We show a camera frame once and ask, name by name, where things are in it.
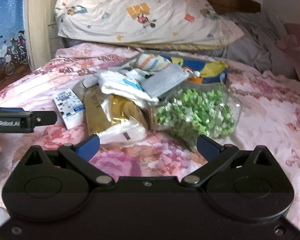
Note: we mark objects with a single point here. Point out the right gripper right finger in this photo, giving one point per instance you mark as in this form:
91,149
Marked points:
217,157

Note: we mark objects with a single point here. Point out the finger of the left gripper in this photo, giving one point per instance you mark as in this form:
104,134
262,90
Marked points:
43,118

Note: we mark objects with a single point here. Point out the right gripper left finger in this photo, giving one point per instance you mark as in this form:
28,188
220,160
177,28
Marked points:
77,157

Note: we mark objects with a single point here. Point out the white towel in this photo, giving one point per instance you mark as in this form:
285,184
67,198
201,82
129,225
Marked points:
118,84

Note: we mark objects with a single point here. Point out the white milk carton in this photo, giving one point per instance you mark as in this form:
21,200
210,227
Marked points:
70,107

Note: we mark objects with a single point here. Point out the jar of green stars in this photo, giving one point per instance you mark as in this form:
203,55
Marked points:
190,110

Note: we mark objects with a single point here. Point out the gold foil bag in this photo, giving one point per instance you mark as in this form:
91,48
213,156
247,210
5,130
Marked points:
115,119

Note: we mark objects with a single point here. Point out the blue bicycle print curtain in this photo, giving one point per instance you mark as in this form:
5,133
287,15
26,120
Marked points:
14,60

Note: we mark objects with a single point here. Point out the cream wooden cabinet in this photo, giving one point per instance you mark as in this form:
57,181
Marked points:
42,39

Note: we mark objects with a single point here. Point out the dinosaur print storage box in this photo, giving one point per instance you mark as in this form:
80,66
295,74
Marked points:
200,71

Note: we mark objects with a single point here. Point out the grey wet wipes pack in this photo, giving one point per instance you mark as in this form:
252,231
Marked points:
164,80

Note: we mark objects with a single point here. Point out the striped rolled sock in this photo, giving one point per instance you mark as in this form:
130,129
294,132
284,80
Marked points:
152,63

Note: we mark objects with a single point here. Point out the grey blanket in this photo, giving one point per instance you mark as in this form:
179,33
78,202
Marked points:
258,47

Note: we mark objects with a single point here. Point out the Mickey Mouse print pillow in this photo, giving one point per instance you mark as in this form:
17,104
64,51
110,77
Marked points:
186,25

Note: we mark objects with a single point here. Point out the dark wooden headboard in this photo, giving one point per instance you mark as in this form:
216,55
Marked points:
229,6

